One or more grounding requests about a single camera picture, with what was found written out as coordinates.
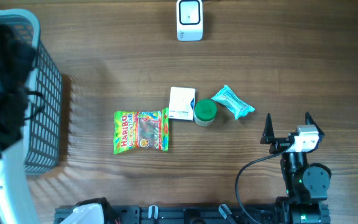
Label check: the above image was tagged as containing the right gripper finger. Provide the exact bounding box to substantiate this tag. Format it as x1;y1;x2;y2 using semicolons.
260;113;275;144
305;111;325;138

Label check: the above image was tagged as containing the teal tissue pack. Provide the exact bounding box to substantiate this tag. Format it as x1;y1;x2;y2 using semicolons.
211;85;255;120

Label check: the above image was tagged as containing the green lid jar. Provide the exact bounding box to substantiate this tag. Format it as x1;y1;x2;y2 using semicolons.
194;99;217;127

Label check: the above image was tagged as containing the white blue carton box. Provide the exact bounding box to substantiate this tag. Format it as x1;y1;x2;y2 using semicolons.
168;86;196;121

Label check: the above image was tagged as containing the Haribo gummy candy bag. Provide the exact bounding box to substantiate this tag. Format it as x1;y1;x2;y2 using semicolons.
113;108;169;154

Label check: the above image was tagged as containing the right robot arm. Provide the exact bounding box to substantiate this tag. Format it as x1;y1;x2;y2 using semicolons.
260;113;332;224

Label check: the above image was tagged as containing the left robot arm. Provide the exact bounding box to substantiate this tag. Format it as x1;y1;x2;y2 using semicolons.
0;24;42;223

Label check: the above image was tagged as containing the white barcode scanner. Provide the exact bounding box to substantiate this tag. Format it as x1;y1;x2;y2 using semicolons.
176;0;203;42

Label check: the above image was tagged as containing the grey plastic mesh basket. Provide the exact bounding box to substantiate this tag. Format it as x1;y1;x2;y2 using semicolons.
0;9;63;175

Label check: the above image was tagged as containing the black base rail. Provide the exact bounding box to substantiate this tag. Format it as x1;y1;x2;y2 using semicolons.
53;203;331;224

